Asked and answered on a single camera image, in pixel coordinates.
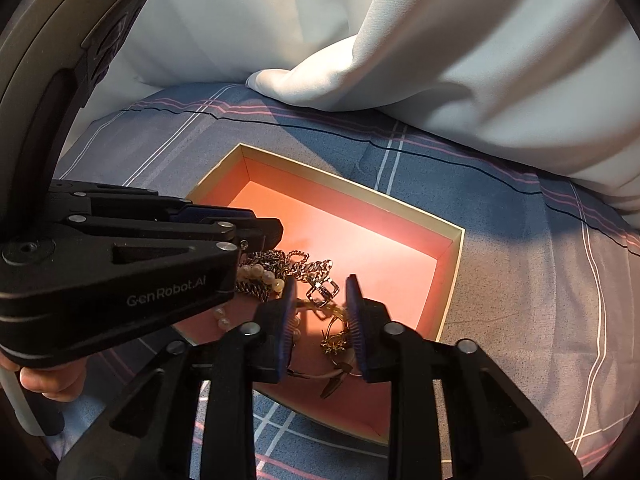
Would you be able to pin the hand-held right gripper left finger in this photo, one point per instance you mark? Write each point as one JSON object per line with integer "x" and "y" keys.
{"x": 288, "y": 322}

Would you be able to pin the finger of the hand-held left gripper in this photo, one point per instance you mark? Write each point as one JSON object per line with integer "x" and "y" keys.
{"x": 200, "y": 212}
{"x": 210, "y": 232}

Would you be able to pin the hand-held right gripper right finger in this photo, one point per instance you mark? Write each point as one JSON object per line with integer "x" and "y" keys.
{"x": 357, "y": 327}

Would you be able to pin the thin rose gold bangle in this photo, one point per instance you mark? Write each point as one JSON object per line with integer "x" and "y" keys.
{"x": 320, "y": 374}

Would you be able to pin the dark hair clip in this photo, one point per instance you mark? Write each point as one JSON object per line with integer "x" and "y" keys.
{"x": 332, "y": 385}

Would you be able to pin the pink-lined cardboard box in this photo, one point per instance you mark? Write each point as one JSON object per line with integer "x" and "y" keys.
{"x": 350, "y": 240}

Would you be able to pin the person's left hand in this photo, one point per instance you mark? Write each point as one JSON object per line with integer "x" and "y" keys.
{"x": 52, "y": 380}

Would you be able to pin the blue plaid bed sheet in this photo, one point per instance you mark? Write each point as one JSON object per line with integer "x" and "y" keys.
{"x": 525, "y": 260}

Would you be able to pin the white curtain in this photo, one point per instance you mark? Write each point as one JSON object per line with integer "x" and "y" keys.
{"x": 425, "y": 40}

